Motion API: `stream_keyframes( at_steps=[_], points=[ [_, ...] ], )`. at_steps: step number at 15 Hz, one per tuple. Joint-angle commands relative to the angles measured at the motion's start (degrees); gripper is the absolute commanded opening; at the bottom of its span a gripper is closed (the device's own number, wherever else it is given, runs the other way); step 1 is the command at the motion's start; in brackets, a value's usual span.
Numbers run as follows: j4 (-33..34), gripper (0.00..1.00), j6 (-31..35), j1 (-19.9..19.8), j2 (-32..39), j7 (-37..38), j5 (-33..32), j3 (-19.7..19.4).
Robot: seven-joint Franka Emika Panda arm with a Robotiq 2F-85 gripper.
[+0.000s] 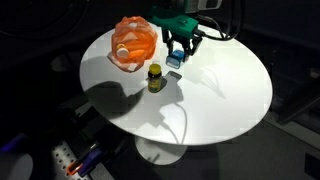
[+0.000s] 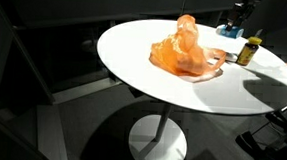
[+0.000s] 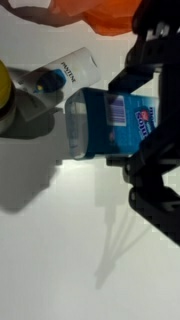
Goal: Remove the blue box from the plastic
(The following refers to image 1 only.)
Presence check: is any blue box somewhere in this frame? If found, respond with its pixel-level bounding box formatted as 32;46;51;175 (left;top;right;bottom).
165;49;186;70

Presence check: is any orange plastic bag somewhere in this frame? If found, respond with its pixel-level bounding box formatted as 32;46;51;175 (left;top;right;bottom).
107;15;159;73

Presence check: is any white round table pedestal base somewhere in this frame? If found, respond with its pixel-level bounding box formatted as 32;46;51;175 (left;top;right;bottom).
134;135;188;167

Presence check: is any purple clamp with orange tip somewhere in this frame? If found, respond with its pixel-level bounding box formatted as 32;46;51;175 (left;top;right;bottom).
66;143;105;178

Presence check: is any yellow-lidded supplement bottle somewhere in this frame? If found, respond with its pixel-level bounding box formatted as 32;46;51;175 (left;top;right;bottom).
147;63;163;94

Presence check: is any white-lidded jar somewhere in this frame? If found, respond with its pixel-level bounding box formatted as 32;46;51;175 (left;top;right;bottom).
115;43;130;60

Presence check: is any grey rounded object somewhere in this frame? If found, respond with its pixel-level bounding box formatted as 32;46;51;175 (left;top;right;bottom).
0;151;34;180

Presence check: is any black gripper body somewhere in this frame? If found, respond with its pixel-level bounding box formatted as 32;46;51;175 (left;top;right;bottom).
169;29;194;44

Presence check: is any perforated metal plate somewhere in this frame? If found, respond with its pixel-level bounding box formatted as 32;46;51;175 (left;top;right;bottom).
50;139;92;180

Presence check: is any black cable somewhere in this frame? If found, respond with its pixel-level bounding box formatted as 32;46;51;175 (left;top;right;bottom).
194;0;244;42

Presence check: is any purple handle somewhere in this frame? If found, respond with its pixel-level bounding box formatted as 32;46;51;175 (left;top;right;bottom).
0;133;29;153

